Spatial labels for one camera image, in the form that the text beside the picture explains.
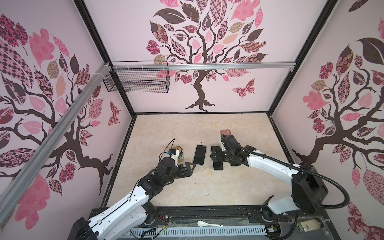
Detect black phone sideways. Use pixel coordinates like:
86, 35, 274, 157
210, 146, 224, 171

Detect pink phone case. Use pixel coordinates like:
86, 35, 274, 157
220, 129, 232, 136

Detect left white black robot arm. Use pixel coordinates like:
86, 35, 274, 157
68, 157, 196, 240

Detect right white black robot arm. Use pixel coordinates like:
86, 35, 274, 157
211, 135, 329, 221

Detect green gold drink can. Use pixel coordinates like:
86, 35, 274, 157
173, 146, 184, 163

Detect white plastic spoon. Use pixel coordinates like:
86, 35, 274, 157
197, 220, 224, 228

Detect white power adapter box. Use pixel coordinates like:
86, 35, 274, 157
297, 219, 324, 233

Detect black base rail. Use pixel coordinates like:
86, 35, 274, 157
89, 203, 331, 224

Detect white slotted cable duct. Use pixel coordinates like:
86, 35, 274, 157
121, 226, 267, 240

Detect grey aluminium rail back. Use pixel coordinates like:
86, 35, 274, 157
113, 62, 296, 71

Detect grey aluminium rail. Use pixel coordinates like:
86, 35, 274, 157
1, 63, 111, 224
113, 62, 296, 71

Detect black wire basket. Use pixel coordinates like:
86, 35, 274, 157
103, 60, 171, 94

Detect grey aluminium rail left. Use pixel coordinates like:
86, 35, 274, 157
1, 63, 111, 224

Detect black corrugated cable hose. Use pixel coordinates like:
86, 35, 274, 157
227, 140, 351, 210

